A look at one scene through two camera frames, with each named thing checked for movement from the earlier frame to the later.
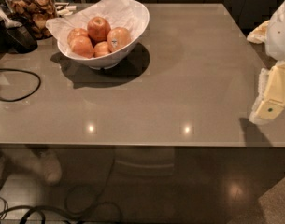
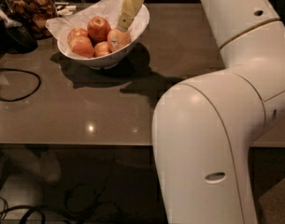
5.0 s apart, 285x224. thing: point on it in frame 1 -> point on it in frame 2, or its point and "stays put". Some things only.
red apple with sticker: [118, 38] stays put
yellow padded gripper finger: [274, 92] -> [131, 3]
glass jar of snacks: [34, 3] stays put
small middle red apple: [101, 49] stays put
